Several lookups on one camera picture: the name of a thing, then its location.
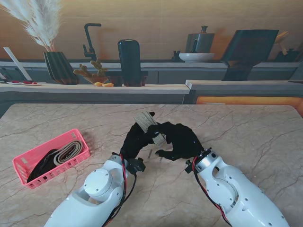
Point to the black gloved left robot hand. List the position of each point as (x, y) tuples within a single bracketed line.
[(135, 142)]

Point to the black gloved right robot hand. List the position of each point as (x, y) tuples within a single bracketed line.
[(182, 144)]

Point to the pale grey braided belt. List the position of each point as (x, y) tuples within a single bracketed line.
[(146, 120)]

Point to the pink plastic storage basket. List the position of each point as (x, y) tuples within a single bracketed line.
[(78, 137)]

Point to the tan braided belt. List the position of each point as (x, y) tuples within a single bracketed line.
[(68, 151)]

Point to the dark brown braided belt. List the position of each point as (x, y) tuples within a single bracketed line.
[(40, 168)]

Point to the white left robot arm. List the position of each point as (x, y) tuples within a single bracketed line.
[(99, 189)]

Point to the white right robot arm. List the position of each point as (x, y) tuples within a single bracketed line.
[(232, 189)]

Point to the printed kitchen scene backdrop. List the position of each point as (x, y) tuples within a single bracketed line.
[(151, 14)]

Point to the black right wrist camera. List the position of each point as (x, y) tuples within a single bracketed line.
[(189, 166)]

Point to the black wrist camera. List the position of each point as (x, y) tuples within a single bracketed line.
[(136, 165), (189, 166)]

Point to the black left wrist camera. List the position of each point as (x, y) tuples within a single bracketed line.
[(136, 165)]

